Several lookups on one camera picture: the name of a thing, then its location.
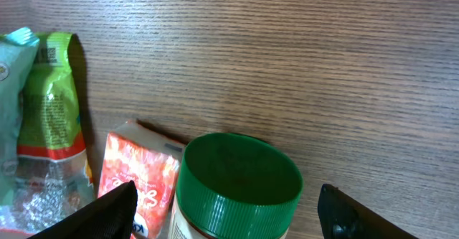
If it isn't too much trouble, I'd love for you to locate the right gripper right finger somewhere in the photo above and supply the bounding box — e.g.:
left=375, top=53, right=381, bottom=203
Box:
left=317, top=184, right=416, bottom=239

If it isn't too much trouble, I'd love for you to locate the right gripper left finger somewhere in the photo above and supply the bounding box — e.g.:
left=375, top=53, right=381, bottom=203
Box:
left=30, top=181, right=138, bottom=239

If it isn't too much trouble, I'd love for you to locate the red white tissue packet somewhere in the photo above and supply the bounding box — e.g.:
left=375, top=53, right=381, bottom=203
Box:
left=98, top=121, right=185, bottom=238

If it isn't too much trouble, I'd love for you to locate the green candy bag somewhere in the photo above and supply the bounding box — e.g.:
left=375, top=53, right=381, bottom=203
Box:
left=1, top=32, right=95, bottom=235

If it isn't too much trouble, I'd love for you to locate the green lid jar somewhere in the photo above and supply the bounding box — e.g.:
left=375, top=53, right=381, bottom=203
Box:
left=168, top=133, right=303, bottom=239

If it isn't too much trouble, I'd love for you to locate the teal snack packet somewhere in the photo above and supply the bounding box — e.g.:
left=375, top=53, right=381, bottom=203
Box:
left=1, top=27, right=39, bottom=205

